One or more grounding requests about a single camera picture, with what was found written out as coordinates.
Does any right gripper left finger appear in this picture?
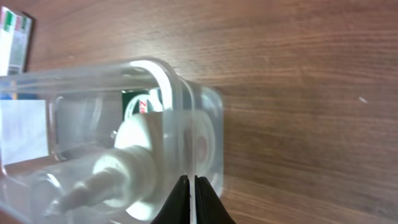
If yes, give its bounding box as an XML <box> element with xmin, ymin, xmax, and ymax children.
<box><xmin>151</xmin><ymin>175</ymin><xmax>190</xmax><ymax>224</ymax></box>

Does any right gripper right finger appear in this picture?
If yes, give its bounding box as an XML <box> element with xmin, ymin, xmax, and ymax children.
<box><xmin>195</xmin><ymin>176</ymin><xmax>236</xmax><ymax>224</ymax></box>

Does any clear spray bottle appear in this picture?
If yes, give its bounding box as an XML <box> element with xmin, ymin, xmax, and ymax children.
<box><xmin>29</xmin><ymin>112</ymin><xmax>165</xmax><ymax>223</ymax></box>

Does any clear plastic container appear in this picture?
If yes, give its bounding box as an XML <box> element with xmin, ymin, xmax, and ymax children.
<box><xmin>1</xmin><ymin>58</ymin><xmax>224</xmax><ymax>223</ymax></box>

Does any white medicine box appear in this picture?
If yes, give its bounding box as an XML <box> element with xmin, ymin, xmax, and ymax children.
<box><xmin>1</xmin><ymin>100</ymin><xmax>49</xmax><ymax>165</ymax></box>

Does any white box green corner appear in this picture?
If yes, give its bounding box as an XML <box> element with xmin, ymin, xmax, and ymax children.
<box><xmin>1</xmin><ymin>6</ymin><xmax>33</xmax><ymax>77</ymax></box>

